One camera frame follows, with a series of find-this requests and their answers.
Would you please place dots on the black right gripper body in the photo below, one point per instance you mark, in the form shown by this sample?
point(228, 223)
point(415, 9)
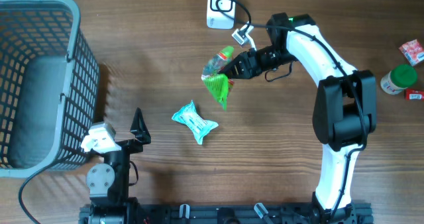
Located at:
point(268, 57)

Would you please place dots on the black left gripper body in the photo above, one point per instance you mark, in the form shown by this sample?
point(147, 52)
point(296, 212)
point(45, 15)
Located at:
point(122, 158)

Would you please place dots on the green Haribo candy bag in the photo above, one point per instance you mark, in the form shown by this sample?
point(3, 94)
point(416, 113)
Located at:
point(218, 85)

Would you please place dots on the mint green wipes pack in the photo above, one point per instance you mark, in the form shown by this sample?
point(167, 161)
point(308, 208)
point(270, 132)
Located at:
point(200, 127)

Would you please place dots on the green lid jar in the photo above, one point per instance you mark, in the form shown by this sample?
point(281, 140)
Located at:
point(400, 78)

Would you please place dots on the small red tissue pack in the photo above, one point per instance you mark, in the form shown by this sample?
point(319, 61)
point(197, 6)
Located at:
point(413, 52)

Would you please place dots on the red stick packet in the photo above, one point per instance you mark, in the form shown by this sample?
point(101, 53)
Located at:
point(413, 94)

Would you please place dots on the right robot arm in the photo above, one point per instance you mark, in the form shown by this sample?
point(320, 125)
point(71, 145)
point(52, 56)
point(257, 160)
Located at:
point(344, 113)

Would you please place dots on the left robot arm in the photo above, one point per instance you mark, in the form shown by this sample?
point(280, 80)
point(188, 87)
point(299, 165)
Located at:
point(108, 182)

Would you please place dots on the white barcode scanner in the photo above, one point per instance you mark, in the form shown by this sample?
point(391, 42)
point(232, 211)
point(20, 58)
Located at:
point(220, 15)

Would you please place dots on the grey plastic shopping basket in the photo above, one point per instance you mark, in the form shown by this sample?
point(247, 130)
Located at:
point(49, 86)

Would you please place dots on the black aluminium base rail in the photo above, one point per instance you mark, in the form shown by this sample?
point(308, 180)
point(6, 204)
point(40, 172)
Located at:
point(232, 214)

